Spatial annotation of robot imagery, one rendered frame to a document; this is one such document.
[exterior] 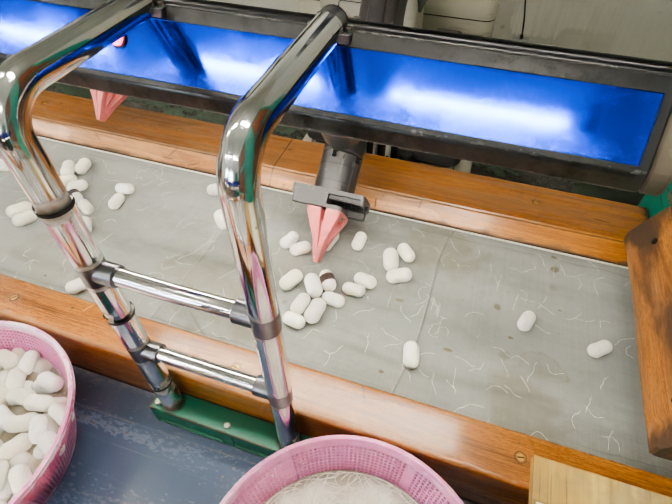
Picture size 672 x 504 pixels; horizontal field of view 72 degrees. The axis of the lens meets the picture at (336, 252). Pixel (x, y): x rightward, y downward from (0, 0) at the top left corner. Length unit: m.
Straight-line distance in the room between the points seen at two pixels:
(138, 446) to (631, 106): 0.60
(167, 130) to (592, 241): 0.73
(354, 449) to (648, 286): 0.38
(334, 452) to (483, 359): 0.21
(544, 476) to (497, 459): 0.04
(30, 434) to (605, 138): 0.60
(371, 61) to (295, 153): 0.49
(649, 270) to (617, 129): 0.33
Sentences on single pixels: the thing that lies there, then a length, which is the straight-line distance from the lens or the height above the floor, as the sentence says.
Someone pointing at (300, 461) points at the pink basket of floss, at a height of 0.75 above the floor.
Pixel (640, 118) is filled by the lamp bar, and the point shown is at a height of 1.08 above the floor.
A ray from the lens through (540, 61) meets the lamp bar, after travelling 0.35.
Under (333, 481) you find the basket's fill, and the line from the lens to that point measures 0.54.
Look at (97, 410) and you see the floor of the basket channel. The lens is 0.69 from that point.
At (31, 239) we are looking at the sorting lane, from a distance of 0.83.
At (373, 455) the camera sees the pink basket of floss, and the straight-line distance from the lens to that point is 0.52.
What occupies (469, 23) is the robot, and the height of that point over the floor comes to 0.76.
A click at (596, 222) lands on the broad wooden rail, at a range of 0.79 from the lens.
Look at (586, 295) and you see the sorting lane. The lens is 0.71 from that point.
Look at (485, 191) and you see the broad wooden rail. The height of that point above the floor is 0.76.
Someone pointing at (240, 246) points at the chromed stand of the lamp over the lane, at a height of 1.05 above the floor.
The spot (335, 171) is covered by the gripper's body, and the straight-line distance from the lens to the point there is 0.63.
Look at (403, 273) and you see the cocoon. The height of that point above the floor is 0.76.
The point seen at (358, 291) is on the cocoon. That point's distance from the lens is 0.62.
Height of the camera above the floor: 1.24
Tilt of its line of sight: 48 degrees down
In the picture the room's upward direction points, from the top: straight up
